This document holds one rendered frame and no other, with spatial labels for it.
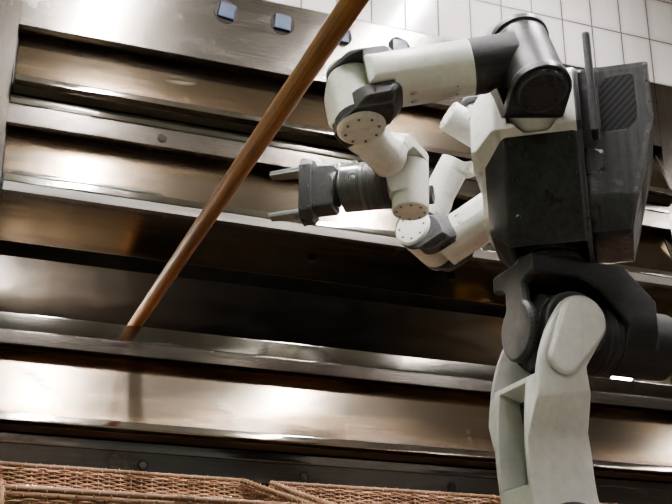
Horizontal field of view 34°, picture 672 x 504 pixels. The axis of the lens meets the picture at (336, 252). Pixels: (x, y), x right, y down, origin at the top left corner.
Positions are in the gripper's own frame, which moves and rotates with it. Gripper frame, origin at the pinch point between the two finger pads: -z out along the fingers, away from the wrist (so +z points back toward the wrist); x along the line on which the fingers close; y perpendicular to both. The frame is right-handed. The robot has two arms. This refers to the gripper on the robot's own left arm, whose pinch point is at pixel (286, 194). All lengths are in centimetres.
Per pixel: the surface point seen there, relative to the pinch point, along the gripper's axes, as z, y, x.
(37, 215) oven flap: -63, 21, -11
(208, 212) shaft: -8.9, -15.0, 8.8
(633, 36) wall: 69, 122, -97
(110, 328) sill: -52, 37, 10
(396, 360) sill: 4, 76, 11
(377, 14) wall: 1, 75, -86
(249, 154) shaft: 5.1, -34.7, 9.0
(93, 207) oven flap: -51, 22, -12
